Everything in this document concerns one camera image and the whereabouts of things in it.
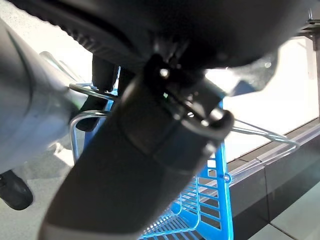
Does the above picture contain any silver left robot leg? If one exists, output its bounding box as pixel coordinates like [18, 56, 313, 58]
[0, 18, 78, 211]

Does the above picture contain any blue plastic shopping basket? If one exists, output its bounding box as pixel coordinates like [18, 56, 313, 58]
[68, 65, 301, 240]

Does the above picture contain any black shelf plinth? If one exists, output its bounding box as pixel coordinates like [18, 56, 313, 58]
[226, 117, 320, 227]

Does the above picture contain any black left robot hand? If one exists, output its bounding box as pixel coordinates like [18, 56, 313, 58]
[9, 0, 320, 240]

